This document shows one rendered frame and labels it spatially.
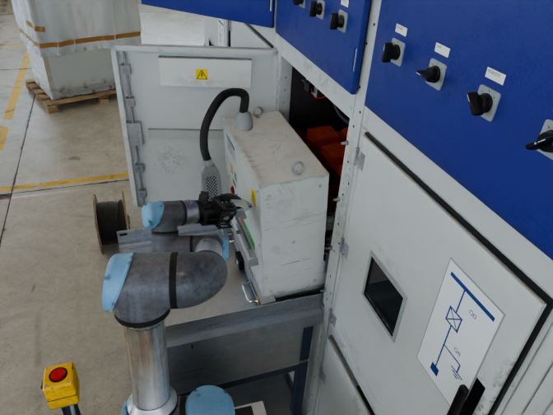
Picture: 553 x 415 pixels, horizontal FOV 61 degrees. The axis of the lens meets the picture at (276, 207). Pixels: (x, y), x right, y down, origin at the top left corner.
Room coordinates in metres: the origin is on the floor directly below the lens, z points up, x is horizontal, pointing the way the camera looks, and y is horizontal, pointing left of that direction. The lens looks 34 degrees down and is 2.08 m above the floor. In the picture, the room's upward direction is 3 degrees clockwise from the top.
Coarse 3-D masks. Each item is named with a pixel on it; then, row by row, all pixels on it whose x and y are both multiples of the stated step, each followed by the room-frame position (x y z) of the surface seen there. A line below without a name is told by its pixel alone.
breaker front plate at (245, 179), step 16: (224, 128) 1.60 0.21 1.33; (240, 160) 1.37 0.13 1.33; (240, 176) 1.38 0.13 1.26; (240, 192) 1.40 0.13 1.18; (256, 192) 1.19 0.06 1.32; (256, 208) 1.20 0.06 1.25; (240, 224) 1.44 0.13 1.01; (256, 224) 1.21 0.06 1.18; (240, 240) 1.46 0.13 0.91; (256, 240) 1.22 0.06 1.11; (256, 256) 1.23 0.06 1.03; (256, 272) 1.24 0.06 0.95
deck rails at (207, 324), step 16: (128, 240) 1.51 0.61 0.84; (144, 240) 1.53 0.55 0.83; (272, 304) 1.15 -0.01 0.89; (288, 304) 1.17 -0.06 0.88; (304, 304) 1.19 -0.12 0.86; (192, 320) 1.05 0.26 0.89; (208, 320) 1.07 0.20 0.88; (224, 320) 1.09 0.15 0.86; (240, 320) 1.11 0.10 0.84; (256, 320) 1.12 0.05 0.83; (176, 336) 1.03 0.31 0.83
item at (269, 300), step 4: (228, 228) 1.63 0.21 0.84; (232, 236) 1.55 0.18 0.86; (236, 244) 1.48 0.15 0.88; (236, 248) 1.49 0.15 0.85; (244, 264) 1.36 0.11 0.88; (244, 268) 1.36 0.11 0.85; (248, 268) 1.31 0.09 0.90; (248, 272) 1.31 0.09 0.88; (252, 272) 1.30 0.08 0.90; (248, 276) 1.32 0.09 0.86; (252, 276) 1.28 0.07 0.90; (252, 280) 1.26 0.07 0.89; (252, 284) 1.27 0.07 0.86; (256, 284) 1.23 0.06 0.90; (252, 288) 1.27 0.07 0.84; (256, 288) 1.21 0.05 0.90; (256, 292) 1.21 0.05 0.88; (260, 292) 1.19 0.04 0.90; (256, 296) 1.21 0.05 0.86; (260, 296) 1.17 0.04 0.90; (268, 296) 1.17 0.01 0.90; (272, 296) 1.17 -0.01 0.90; (260, 300) 1.16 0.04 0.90; (264, 300) 1.16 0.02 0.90; (268, 300) 1.16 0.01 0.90; (272, 300) 1.16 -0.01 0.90; (260, 304) 1.16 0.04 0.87; (264, 304) 1.14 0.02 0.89
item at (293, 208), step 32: (256, 128) 1.54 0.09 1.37; (288, 128) 1.54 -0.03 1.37; (256, 160) 1.31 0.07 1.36; (288, 160) 1.31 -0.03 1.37; (288, 192) 1.19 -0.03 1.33; (320, 192) 1.23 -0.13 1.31; (288, 224) 1.19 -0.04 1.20; (320, 224) 1.23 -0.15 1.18; (288, 256) 1.20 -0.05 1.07; (320, 256) 1.24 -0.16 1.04; (288, 288) 1.20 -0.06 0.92
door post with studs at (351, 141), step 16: (368, 32) 1.18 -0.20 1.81; (368, 48) 1.17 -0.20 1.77; (368, 64) 1.16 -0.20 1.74; (352, 128) 1.18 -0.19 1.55; (352, 144) 1.17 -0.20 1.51; (352, 160) 1.16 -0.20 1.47; (336, 224) 1.20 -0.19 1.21; (336, 240) 1.18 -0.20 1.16; (336, 256) 1.16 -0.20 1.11; (336, 272) 1.15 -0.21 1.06; (320, 336) 1.18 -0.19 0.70; (320, 352) 1.16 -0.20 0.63
